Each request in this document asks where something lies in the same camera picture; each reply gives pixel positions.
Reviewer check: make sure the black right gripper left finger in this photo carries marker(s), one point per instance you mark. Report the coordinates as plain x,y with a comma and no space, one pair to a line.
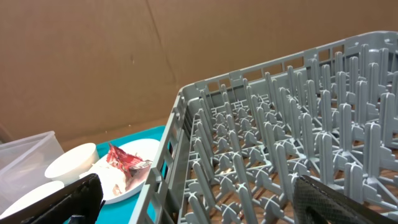
79,202

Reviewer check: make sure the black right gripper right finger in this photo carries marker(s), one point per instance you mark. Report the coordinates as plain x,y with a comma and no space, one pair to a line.
315,202

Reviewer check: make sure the white bowl with rice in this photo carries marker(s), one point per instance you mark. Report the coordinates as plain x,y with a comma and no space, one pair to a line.
68,167

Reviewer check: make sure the white napkin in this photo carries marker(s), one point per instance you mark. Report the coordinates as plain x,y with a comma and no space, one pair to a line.
114,182

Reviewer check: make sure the pink bowl with food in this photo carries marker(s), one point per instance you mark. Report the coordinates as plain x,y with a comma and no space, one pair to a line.
33,196

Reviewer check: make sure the red snack wrapper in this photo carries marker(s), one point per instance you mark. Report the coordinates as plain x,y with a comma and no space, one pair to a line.
129,164

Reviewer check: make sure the grey dishwasher rack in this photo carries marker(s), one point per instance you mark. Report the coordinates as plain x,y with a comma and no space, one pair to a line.
235,144

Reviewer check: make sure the teal plastic tray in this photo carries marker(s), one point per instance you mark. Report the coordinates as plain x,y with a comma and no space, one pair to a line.
121,212

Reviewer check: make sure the clear plastic bin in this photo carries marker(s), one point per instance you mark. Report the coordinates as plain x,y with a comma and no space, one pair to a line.
23,164

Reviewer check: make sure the white round plate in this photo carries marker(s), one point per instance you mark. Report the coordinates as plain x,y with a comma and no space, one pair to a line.
144,148

